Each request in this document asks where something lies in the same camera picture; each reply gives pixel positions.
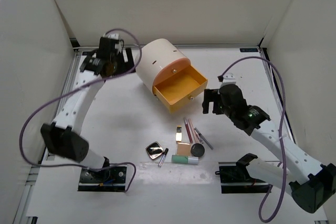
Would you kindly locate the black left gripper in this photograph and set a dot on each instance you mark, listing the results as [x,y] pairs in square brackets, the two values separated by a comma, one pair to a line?
[129,56]

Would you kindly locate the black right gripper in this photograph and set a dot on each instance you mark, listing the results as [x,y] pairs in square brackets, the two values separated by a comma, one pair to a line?
[211,96]

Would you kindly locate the yellow drawer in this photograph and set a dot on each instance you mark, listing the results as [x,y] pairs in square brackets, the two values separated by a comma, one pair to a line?
[175,91]

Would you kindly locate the mint green tube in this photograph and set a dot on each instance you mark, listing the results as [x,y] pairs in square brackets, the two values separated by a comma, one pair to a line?
[179,159]

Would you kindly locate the black square compact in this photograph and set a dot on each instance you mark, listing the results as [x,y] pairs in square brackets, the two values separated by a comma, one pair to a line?
[154,150]

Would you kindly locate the orange plastic drawer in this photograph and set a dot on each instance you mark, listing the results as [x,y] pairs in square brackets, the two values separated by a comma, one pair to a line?
[166,72]

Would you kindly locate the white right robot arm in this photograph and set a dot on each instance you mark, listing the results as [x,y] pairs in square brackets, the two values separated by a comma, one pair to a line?
[307,180]

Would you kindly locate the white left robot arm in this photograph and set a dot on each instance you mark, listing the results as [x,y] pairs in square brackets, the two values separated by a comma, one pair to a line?
[63,135]

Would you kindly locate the grey patterned eyeliner pencil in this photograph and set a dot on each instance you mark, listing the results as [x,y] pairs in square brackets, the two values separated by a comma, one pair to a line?
[203,138]

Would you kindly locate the cream cylindrical organizer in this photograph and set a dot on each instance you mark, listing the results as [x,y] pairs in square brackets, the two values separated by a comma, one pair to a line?
[154,57]

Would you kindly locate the dark logo sticker right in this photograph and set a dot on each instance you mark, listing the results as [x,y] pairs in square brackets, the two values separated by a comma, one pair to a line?
[248,50]

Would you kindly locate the round black compact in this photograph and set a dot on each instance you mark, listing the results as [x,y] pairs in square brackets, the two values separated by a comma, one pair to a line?
[197,150]

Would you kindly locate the gold black lipstick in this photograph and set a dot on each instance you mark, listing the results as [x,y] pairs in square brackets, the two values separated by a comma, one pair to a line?
[178,137]

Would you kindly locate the clear mascara black cap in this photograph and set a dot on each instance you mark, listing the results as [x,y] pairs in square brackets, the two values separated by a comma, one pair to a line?
[163,157]

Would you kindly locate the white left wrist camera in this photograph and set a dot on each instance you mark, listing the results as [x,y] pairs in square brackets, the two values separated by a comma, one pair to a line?
[116,40]

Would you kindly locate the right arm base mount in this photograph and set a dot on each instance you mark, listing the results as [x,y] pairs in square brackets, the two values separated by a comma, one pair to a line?
[234,178]

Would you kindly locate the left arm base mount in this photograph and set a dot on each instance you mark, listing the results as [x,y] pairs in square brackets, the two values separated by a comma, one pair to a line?
[109,180]

